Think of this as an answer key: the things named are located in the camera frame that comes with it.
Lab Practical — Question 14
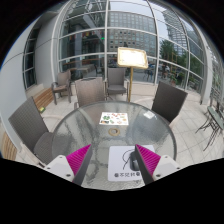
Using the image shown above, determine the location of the colourful printed menu card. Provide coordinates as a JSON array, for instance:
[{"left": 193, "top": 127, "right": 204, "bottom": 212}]
[{"left": 98, "top": 111, "right": 130, "bottom": 127}]

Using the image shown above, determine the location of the black computer mouse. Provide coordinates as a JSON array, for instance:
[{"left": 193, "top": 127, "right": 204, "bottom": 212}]
[{"left": 129, "top": 150, "right": 141, "bottom": 172}]

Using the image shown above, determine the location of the gold framed menu stand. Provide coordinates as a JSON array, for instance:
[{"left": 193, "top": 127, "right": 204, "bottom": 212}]
[{"left": 116, "top": 46, "right": 149, "bottom": 103}]

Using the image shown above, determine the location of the dark wicker chair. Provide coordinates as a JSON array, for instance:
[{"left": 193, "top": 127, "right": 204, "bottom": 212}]
[{"left": 150, "top": 80, "right": 189, "bottom": 124}]

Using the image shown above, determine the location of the wooden slat bench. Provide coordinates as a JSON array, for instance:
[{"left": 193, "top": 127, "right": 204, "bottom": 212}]
[
  {"left": 0, "top": 131, "right": 18, "bottom": 162},
  {"left": 32, "top": 87, "right": 54, "bottom": 111}
]

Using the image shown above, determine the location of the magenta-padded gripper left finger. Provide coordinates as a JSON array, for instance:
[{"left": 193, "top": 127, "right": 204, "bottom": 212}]
[{"left": 44, "top": 143, "right": 94, "bottom": 187}]

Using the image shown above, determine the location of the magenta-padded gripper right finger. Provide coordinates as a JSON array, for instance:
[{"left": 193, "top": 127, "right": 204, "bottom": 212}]
[{"left": 134, "top": 143, "right": 182, "bottom": 186}]

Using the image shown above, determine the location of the green metal garden table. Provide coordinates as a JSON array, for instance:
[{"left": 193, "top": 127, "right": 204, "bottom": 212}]
[{"left": 196, "top": 104, "right": 224, "bottom": 152}]

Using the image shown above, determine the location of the grey wicker chair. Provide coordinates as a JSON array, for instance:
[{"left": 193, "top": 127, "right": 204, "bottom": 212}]
[
  {"left": 8, "top": 96, "right": 56, "bottom": 166},
  {"left": 105, "top": 67, "right": 130, "bottom": 98},
  {"left": 73, "top": 77, "right": 108, "bottom": 109},
  {"left": 50, "top": 69, "right": 73, "bottom": 105}
]

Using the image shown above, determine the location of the round brass table ring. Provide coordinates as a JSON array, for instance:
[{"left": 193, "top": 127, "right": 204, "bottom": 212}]
[{"left": 107, "top": 127, "right": 122, "bottom": 137}]

